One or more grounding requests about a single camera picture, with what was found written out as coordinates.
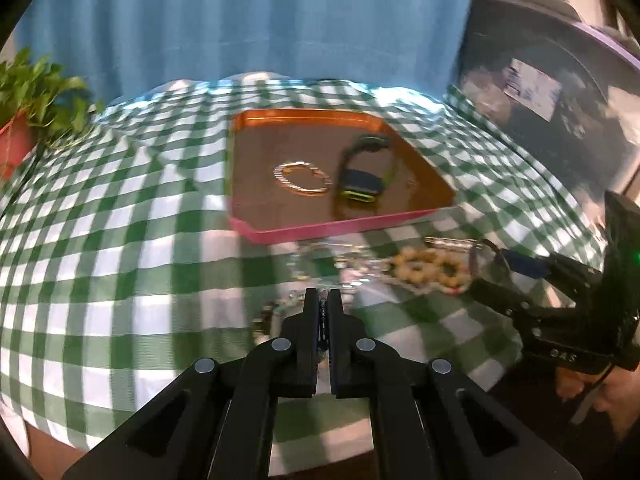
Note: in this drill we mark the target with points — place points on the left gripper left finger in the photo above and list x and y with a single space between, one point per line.
215 420

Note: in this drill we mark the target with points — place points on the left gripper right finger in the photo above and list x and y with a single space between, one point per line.
428 420

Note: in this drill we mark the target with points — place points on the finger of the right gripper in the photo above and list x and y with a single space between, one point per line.
554 267

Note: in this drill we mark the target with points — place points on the black smartwatch green trim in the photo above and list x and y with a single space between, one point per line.
359 185

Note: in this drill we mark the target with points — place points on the person right hand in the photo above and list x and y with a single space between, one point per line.
617 396

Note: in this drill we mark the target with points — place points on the green checkered tablecloth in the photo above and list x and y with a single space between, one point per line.
119 266

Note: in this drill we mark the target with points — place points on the clear storage bin purple lid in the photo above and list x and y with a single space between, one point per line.
566 91

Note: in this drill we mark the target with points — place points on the copper pink tray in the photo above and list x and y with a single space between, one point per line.
282 175

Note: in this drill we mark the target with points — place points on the potted green plant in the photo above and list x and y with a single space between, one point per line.
41 108

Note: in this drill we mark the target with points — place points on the blue curtain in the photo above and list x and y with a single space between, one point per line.
127 47

